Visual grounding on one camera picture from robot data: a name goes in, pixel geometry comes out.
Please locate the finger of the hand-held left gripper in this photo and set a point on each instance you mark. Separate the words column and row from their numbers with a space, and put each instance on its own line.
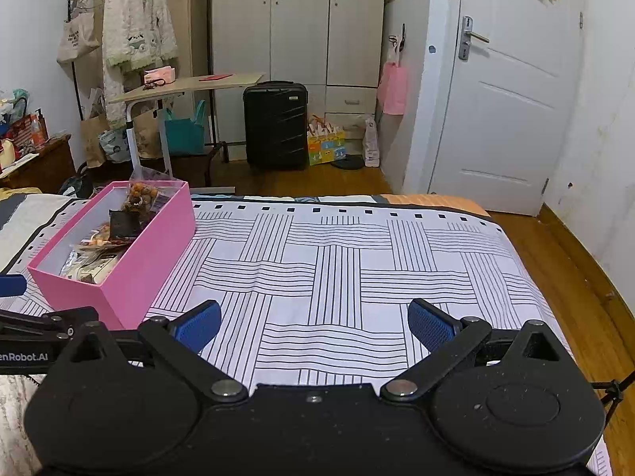
column 39, row 323
column 12, row 285

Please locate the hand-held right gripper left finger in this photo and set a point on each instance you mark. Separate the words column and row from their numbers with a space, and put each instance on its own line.
column 198, row 327

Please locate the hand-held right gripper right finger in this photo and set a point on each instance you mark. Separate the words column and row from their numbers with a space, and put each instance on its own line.
column 431, row 327

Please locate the beige snack packet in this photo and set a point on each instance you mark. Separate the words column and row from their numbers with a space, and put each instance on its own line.
column 96, row 267

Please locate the pink cardboard box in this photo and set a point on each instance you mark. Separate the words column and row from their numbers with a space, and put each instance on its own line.
column 149, row 258

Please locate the black cracker packet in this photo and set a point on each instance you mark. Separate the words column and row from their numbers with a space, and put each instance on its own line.
column 124, row 223

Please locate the clear bag of orange nuts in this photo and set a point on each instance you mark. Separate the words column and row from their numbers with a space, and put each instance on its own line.
column 141, row 193

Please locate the grey white blanket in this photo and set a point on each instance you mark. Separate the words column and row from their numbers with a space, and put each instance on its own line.
column 20, row 228

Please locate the white striped bed sheet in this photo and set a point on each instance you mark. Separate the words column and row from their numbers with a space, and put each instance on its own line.
column 322, row 267

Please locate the orange under sheet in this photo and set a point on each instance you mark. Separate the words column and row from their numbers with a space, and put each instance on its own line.
column 431, row 202

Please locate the dark wooden nightstand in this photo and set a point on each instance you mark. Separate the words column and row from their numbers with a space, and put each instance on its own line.
column 44, row 163

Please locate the red gift bag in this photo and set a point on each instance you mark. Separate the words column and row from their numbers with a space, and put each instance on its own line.
column 27, row 129

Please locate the brown paper bag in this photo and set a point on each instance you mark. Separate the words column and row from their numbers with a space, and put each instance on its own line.
column 94, row 141
column 147, row 134

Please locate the black floor disc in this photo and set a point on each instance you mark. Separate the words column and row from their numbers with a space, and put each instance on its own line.
column 347, row 162

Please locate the teal bag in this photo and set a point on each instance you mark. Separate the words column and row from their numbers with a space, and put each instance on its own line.
column 183, row 136

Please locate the black tripod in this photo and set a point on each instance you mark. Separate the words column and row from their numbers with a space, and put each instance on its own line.
column 613, row 389

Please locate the white plastic bag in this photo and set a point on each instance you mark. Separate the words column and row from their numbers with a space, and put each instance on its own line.
column 372, row 144

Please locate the colourful cardboard box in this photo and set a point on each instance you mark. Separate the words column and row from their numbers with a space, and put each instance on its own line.
column 325, row 146

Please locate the black clothes rack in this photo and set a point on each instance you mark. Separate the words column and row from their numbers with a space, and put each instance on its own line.
column 74, row 79

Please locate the black suitcase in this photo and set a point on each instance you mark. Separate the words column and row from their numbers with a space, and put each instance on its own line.
column 275, row 124

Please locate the white door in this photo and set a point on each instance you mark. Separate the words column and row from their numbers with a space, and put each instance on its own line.
column 511, row 109

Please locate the wooden rolling desk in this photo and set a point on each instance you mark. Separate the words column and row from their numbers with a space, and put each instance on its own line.
column 188, row 87

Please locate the pink hanging bag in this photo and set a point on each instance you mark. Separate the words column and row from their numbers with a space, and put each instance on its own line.
column 393, row 89

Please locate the flat red booklet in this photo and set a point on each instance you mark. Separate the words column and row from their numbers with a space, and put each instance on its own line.
column 216, row 77

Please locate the pink pouch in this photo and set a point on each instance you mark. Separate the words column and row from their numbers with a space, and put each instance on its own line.
column 158, row 75

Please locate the beige tote bag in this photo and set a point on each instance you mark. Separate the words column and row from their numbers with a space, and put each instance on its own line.
column 77, row 37

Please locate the white fleece jacket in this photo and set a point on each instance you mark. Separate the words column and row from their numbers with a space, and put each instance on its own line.
column 139, row 20

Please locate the beige wardrobe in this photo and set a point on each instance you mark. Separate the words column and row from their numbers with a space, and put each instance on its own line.
column 297, row 20

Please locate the black wall hook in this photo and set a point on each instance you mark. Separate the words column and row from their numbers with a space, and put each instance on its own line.
column 399, row 39

